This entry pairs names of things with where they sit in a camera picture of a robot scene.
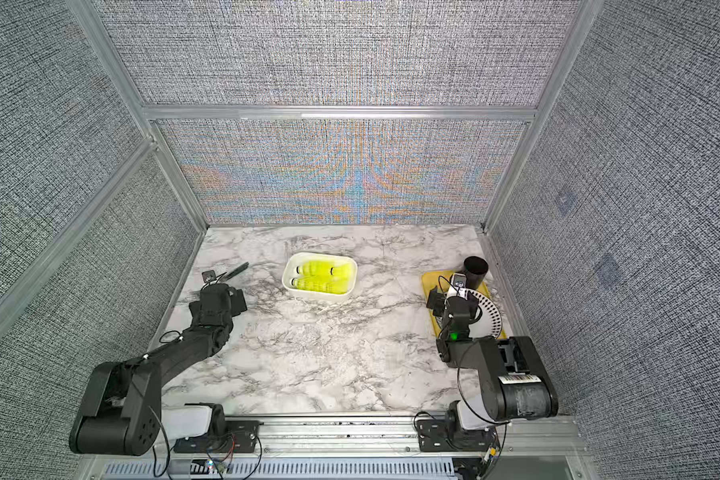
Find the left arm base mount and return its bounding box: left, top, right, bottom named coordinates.
left=173, top=420, right=261, bottom=454

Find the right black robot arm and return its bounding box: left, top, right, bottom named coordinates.
left=420, top=287, right=559, bottom=450

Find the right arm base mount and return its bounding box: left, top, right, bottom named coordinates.
left=414, top=416, right=500, bottom=453

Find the yellow shuttlecock one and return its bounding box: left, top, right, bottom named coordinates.
left=296, top=260, right=353, bottom=278

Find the yellow shuttlecock two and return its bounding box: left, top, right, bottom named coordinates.
left=290, top=277, right=349, bottom=295

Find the yellow tray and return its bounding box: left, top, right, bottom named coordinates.
left=421, top=270, right=511, bottom=339

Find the white plastic storage box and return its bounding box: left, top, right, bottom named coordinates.
left=281, top=252, right=358, bottom=302

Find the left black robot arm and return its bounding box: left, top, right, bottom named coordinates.
left=69, top=283, right=247, bottom=456

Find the black mug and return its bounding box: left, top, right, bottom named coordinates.
left=461, top=256, right=489, bottom=290

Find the green handled brush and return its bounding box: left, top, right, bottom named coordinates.
left=218, top=262, right=249, bottom=282

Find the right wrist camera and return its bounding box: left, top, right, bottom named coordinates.
left=446, top=272, right=467, bottom=299

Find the black dotted white plate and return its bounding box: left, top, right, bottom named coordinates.
left=459, top=289, right=503, bottom=339

